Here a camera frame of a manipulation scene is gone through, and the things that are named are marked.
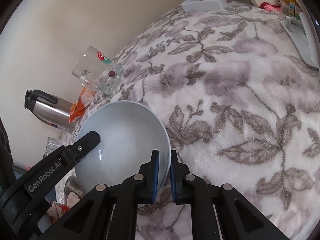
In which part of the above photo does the clear glass mug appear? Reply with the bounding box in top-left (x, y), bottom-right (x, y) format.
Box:
top-left (71, 46), bottom-right (125, 95)

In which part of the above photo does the stainless steel thermos jug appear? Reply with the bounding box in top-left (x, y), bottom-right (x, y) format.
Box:
top-left (24, 89), bottom-right (75, 132)

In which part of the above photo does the red crochet item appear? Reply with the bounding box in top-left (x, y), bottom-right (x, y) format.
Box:
top-left (259, 2), bottom-right (283, 13)

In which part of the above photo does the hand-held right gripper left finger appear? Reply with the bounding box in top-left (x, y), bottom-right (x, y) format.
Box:
top-left (49, 149), bottom-right (160, 240)

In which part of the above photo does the black rack of glass cups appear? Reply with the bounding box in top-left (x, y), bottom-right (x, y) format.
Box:
top-left (44, 136), bottom-right (64, 157)

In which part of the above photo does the blue grey panel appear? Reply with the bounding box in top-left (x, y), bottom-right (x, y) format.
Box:
top-left (12, 164), bottom-right (29, 180)

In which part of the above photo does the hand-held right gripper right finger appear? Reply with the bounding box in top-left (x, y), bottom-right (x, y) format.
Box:
top-left (169, 150), bottom-right (288, 240)

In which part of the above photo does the white power strip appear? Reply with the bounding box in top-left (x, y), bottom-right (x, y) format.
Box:
top-left (181, 0), bottom-right (227, 12)

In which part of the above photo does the grey phone stand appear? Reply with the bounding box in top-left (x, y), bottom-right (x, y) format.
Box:
top-left (280, 15), bottom-right (320, 70)

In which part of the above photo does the grey floral blanket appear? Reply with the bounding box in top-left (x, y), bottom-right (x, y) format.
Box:
top-left (54, 0), bottom-right (320, 240)

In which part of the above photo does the small colourful toy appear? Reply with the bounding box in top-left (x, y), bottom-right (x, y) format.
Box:
top-left (274, 0), bottom-right (303, 19)

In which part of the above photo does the stainless steel plate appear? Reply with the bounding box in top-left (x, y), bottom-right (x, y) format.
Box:
top-left (63, 176), bottom-right (83, 207)

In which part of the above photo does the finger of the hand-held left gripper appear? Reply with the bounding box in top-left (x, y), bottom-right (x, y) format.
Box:
top-left (64, 130), bottom-right (101, 165)

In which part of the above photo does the white orange snack packet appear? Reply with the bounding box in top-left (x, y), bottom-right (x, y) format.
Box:
top-left (79, 87), bottom-right (96, 108)

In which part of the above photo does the light blue bowl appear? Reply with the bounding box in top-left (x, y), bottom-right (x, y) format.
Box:
top-left (74, 100), bottom-right (172, 208)

